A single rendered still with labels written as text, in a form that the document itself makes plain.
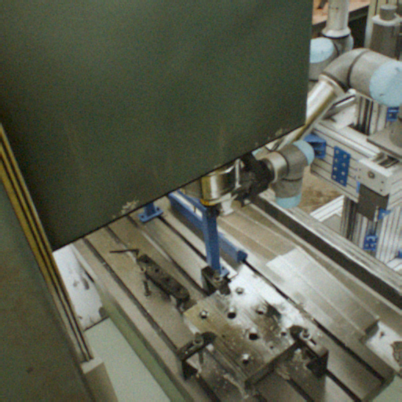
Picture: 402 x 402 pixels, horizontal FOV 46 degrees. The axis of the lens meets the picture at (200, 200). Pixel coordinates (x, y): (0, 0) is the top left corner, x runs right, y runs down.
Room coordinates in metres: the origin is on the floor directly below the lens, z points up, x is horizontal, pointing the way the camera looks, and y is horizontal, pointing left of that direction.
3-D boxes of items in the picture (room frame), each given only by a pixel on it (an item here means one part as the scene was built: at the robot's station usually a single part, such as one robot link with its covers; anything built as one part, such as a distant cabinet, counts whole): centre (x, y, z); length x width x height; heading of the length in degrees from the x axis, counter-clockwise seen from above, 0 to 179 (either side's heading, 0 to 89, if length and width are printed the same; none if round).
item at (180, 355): (0.80, 0.06, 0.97); 0.13 x 0.03 x 0.15; 122
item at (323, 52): (1.91, -0.56, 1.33); 0.13 x 0.12 x 0.14; 134
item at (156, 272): (1.12, 0.16, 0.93); 0.26 x 0.05 x 0.06; 37
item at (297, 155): (1.09, -0.26, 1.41); 0.11 x 0.08 x 0.09; 123
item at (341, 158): (1.66, -0.62, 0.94); 0.09 x 0.01 x 0.18; 30
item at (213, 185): (0.93, -0.02, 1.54); 0.16 x 0.16 x 0.12
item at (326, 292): (1.31, -0.26, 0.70); 0.90 x 0.30 x 0.16; 32
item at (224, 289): (1.04, -0.02, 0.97); 0.13 x 0.03 x 0.15; 32
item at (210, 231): (1.15, -0.02, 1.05); 0.10 x 0.05 x 0.30; 122
